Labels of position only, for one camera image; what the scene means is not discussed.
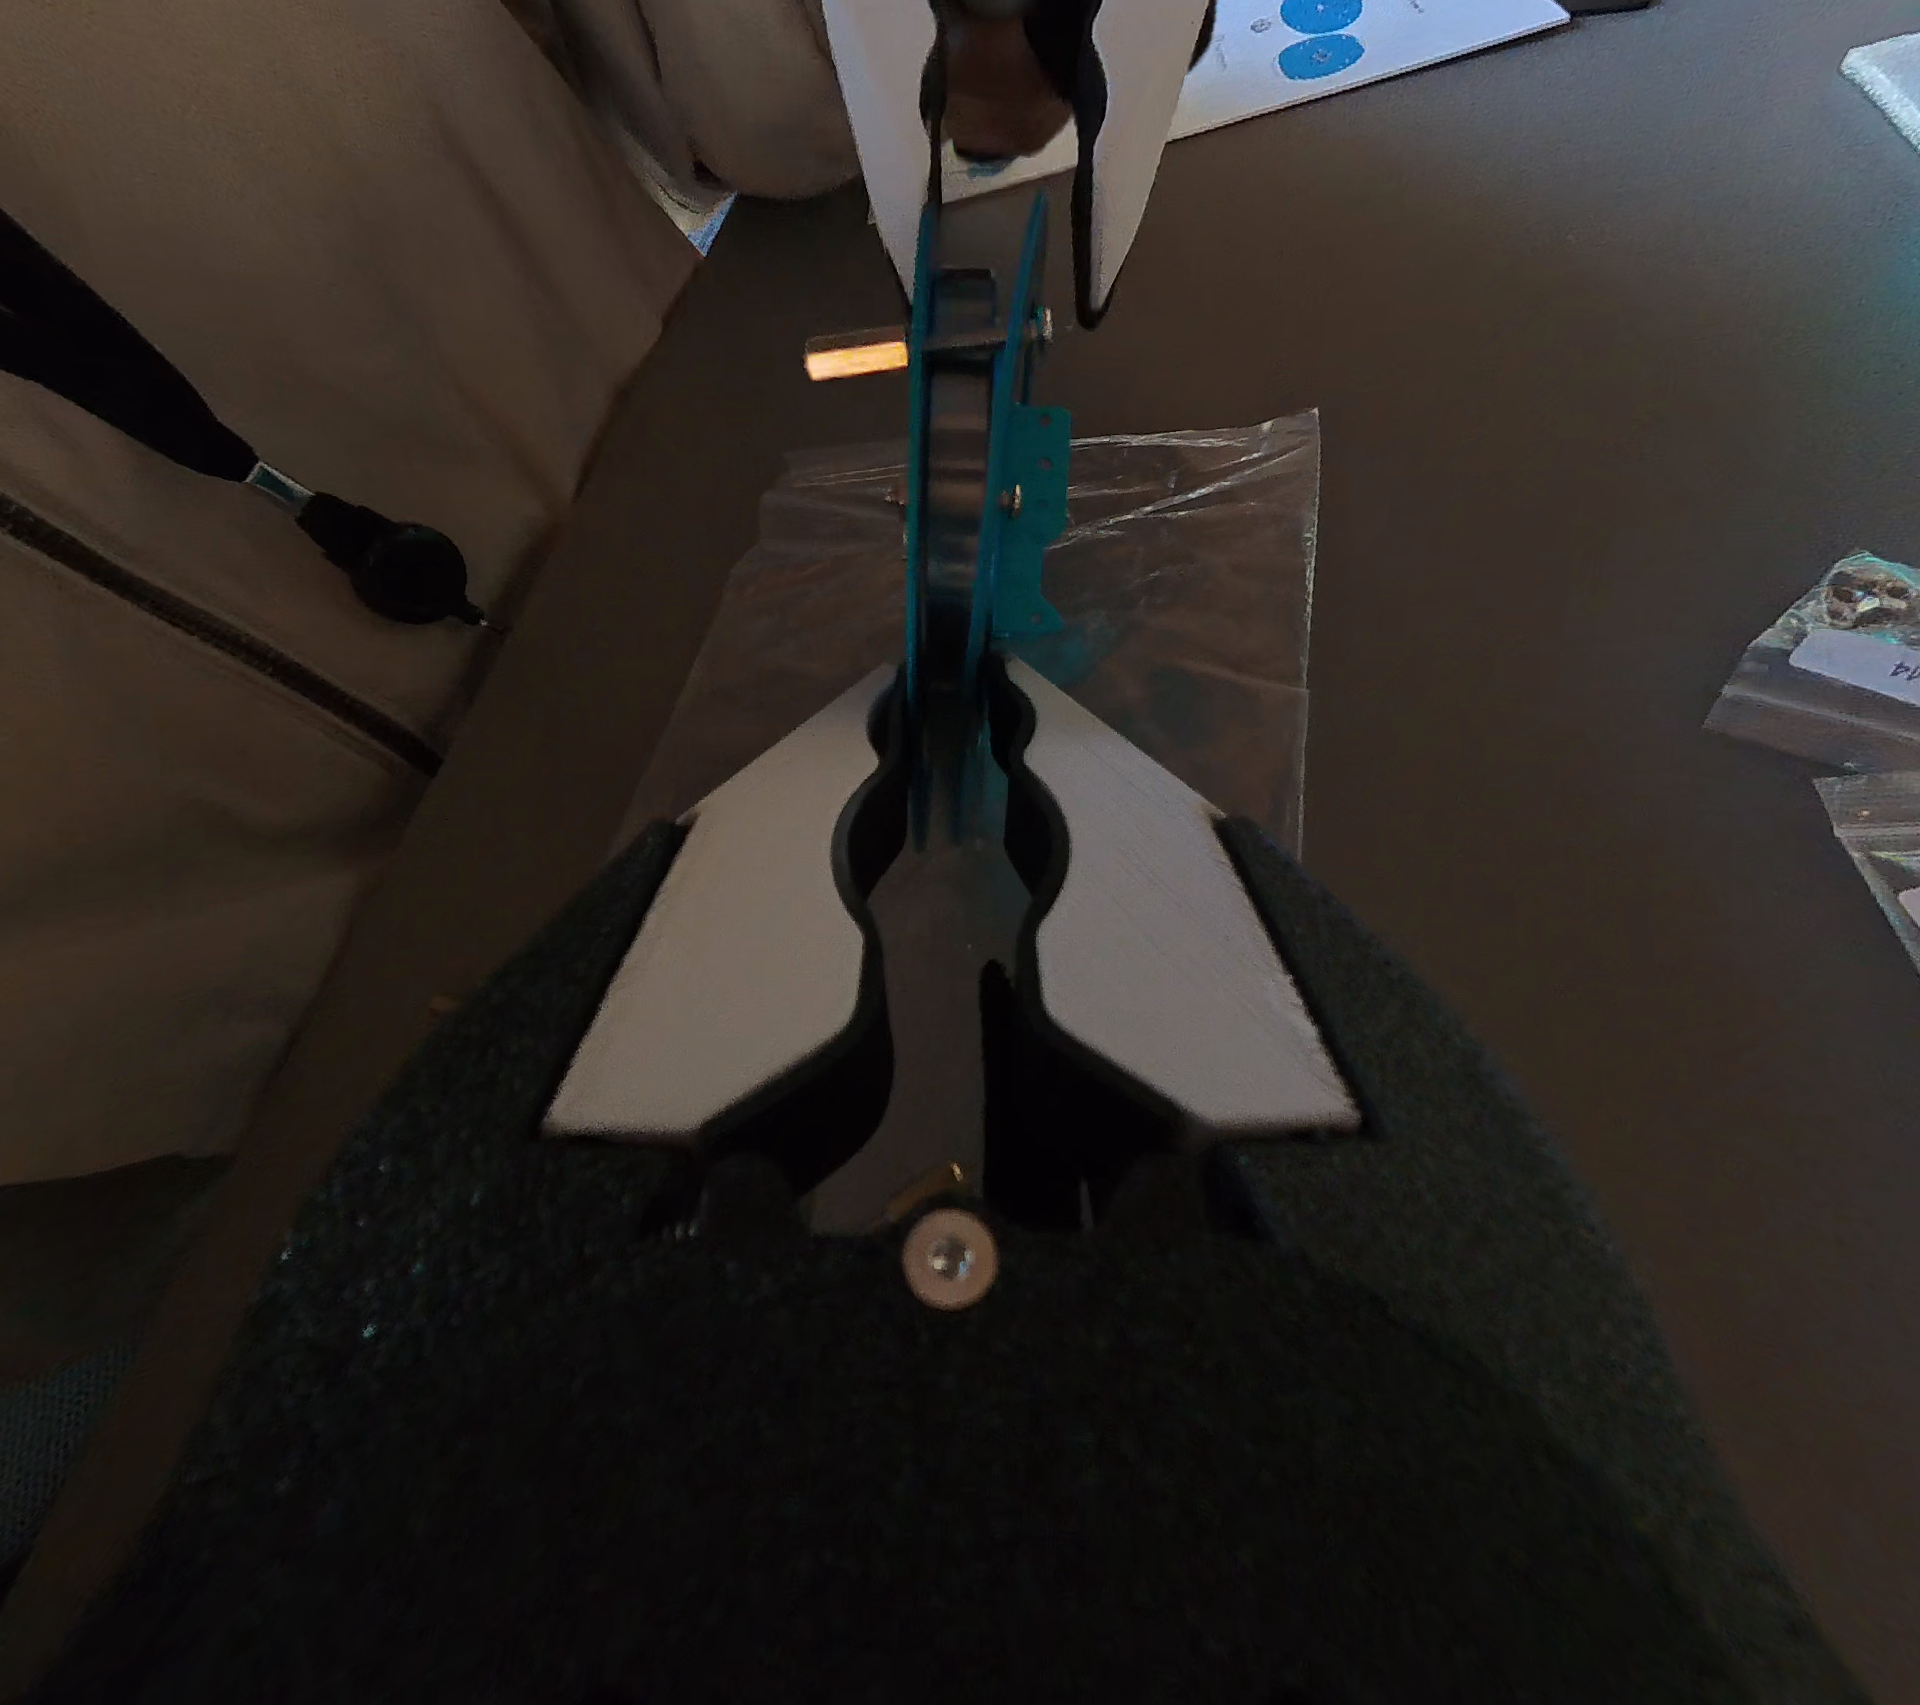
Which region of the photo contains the white foam sheet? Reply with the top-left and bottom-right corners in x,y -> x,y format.
1841,31 -> 1920,150

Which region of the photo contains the person's left hand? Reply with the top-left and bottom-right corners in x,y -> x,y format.
942,6 -> 1075,165

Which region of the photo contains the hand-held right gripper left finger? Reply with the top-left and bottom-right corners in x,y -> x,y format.
544,662 -> 906,1143

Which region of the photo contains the grey office chair with armrest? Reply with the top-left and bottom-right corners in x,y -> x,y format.
645,152 -> 741,264

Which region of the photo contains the blue metal turntable assembly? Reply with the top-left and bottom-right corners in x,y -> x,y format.
898,190 -> 1078,856

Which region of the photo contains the person's beige jacket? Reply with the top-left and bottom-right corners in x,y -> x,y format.
0,0 -> 865,1191

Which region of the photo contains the black lanyard with reel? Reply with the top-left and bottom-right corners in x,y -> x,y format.
0,210 -> 493,629

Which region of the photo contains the pile of small hardware bags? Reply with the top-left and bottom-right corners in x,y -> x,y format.
1702,550 -> 1920,975

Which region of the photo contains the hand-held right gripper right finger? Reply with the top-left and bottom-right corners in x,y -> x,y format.
1005,659 -> 1365,1141

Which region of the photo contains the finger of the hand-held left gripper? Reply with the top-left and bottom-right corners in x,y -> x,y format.
817,0 -> 965,269
1070,0 -> 1220,330

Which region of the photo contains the large clear plastic bag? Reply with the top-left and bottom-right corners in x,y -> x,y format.
615,406 -> 1326,870

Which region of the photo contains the grey desk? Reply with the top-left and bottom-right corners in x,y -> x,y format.
0,0 -> 1920,1705

